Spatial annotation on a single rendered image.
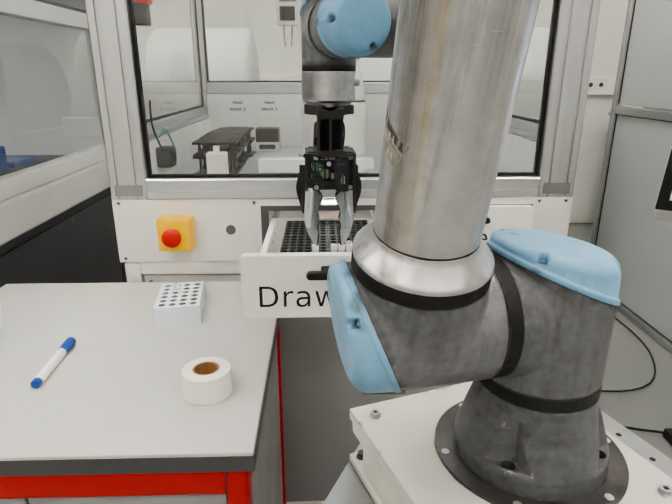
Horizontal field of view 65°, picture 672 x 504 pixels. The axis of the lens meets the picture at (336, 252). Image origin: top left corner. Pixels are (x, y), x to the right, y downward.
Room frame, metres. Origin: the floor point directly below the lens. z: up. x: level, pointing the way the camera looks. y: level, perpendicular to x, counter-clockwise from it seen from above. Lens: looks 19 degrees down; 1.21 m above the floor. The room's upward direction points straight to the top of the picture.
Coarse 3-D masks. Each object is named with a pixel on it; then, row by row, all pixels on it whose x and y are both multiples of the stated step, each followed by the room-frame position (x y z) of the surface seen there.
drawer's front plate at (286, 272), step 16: (256, 256) 0.81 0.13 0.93; (272, 256) 0.81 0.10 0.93; (288, 256) 0.81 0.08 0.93; (304, 256) 0.81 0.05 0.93; (320, 256) 0.81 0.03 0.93; (336, 256) 0.81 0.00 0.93; (240, 272) 0.81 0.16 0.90; (256, 272) 0.81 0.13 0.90; (272, 272) 0.81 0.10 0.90; (288, 272) 0.81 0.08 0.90; (304, 272) 0.81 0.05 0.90; (256, 288) 0.81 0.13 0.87; (288, 288) 0.81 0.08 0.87; (304, 288) 0.81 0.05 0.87; (320, 288) 0.81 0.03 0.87; (256, 304) 0.81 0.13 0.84; (288, 304) 0.81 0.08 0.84
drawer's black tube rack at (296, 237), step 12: (288, 228) 1.07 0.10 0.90; (300, 228) 1.07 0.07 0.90; (324, 228) 1.07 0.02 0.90; (336, 228) 1.07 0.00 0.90; (360, 228) 1.08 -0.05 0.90; (288, 240) 0.98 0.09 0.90; (300, 240) 0.98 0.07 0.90; (324, 240) 0.98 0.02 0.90; (336, 240) 0.98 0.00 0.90; (348, 240) 0.98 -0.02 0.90
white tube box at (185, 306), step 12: (168, 288) 0.99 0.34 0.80; (180, 288) 0.99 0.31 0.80; (192, 288) 0.99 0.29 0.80; (204, 288) 1.03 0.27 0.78; (156, 300) 0.93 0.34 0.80; (168, 300) 0.93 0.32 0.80; (180, 300) 0.93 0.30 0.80; (192, 300) 0.93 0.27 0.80; (204, 300) 1.00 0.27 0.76; (156, 312) 0.89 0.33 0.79; (168, 312) 0.90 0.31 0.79; (180, 312) 0.90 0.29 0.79; (192, 312) 0.90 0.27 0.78; (156, 324) 0.89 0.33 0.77; (168, 324) 0.90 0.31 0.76; (180, 324) 0.90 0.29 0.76
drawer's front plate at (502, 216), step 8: (496, 208) 1.14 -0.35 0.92; (504, 208) 1.14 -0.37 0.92; (512, 208) 1.14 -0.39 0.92; (520, 208) 1.14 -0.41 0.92; (528, 208) 1.14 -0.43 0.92; (488, 216) 1.14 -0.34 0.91; (496, 216) 1.14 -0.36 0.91; (504, 216) 1.14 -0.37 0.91; (512, 216) 1.14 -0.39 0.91; (520, 216) 1.14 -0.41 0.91; (528, 216) 1.15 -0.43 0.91; (488, 224) 1.14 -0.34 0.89; (496, 224) 1.14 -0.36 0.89; (504, 224) 1.14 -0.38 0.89; (512, 224) 1.14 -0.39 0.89; (520, 224) 1.14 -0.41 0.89; (528, 224) 1.14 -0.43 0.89; (488, 232) 1.14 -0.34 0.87
